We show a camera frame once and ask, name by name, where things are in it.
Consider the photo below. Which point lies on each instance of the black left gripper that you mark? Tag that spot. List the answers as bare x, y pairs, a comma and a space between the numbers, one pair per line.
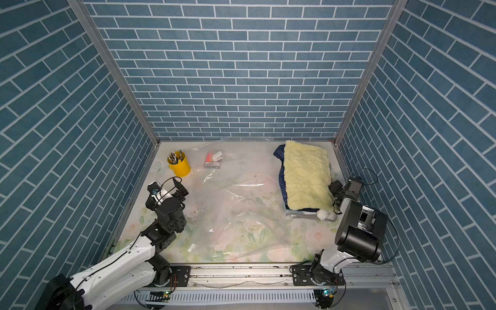
181, 189

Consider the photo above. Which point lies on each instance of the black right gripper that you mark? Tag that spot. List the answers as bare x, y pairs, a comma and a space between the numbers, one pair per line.
334, 186

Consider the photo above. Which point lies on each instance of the light green fluffy blanket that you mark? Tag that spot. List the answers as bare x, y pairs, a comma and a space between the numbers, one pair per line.
307, 177

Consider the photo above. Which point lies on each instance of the clear plastic vacuum bag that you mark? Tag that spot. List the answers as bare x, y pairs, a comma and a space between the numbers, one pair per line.
237, 213

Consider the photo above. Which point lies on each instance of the navy blue star blanket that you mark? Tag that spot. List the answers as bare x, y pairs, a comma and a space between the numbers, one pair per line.
279, 154

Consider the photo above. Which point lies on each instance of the cream fluffy navy-trimmed blanket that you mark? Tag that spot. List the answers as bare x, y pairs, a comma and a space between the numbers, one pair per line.
312, 213

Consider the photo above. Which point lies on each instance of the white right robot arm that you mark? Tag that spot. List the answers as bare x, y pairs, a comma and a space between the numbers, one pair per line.
359, 237

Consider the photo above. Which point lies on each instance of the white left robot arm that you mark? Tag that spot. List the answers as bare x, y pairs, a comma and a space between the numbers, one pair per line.
136, 266

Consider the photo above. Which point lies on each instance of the white plastic bag clip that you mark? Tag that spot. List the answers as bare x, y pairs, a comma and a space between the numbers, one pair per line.
217, 156

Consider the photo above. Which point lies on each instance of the yellow metal pen bucket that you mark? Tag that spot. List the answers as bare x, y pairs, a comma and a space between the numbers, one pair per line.
182, 169

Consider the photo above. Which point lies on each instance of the pens in bucket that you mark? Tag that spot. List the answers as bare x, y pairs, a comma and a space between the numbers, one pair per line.
176, 158

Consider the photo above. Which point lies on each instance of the highlighter marker pack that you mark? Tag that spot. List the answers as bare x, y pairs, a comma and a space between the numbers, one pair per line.
208, 164

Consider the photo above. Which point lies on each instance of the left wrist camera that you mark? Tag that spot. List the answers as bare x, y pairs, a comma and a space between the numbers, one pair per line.
159, 195

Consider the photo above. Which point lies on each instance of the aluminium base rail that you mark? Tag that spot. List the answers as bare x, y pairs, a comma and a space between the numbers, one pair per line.
281, 283

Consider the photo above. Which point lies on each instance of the right aluminium corner post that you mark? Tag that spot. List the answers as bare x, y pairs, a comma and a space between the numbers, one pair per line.
383, 39

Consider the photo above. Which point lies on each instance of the aluminium corner post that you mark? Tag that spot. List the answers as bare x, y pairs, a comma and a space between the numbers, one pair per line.
383, 39
79, 9

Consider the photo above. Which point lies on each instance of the left aluminium corner post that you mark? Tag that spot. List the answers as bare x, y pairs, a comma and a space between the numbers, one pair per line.
79, 9

